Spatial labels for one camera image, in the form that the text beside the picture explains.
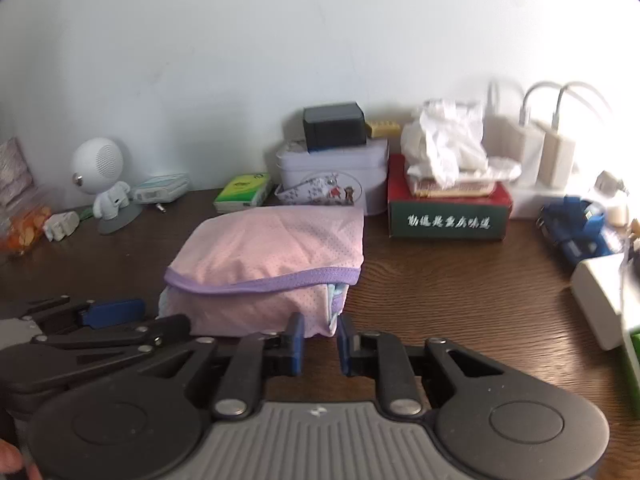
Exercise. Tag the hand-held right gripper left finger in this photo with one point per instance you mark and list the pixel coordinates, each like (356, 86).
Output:
(295, 344)

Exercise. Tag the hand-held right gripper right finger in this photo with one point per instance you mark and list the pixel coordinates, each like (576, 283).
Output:
(345, 345)

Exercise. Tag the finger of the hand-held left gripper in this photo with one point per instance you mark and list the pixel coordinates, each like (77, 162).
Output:
(165, 327)
(112, 312)

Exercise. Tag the pink blue purple-trimmed garment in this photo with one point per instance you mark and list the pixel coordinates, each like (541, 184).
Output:
(265, 250)

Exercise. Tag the person's left hand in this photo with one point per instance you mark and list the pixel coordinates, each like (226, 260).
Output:
(10, 455)

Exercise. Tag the small silver connector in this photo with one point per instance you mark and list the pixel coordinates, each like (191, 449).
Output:
(161, 208)

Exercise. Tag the pile of small oranges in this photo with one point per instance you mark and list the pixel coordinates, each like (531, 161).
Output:
(22, 227)

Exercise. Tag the flat white rectangular gadget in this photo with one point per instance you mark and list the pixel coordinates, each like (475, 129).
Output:
(160, 189)

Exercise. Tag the clear plastic fruit container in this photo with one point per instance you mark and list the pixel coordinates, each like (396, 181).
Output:
(30, 200)

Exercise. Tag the white robot-shaped figure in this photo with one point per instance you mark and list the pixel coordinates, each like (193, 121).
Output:
(97, 162)

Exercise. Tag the green tissue packet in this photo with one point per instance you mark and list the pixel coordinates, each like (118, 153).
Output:
(242, 192)

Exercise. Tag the red green cardboard box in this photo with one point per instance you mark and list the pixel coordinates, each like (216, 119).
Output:
(450, 220)

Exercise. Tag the textured pale vase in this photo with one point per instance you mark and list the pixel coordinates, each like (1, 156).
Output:
(12, 170)

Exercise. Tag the lavender printed tin box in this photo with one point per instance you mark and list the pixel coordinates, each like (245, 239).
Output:
(325, 170)

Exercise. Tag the small black box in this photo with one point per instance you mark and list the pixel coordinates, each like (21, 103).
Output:
(334, 127)

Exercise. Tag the yellow block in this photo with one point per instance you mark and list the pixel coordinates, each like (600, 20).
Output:
(384, 129)

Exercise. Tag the crumpled white tissue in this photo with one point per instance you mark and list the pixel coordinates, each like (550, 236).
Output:
(445, 142)

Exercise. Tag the white power strip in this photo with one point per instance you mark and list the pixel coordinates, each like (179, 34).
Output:
(530, 202)

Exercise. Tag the blue plastic object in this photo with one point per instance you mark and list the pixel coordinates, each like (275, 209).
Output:
(575, 232)

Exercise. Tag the white rectangular box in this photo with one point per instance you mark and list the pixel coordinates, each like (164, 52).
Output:
(597, 300)

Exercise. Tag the green book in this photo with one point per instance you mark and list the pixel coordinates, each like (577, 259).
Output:
(632, 360)

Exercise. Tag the grey white plug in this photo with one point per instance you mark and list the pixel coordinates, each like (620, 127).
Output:
(612, 195)

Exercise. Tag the small white wall charger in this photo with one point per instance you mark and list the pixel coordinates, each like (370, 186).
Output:
(555, 160)

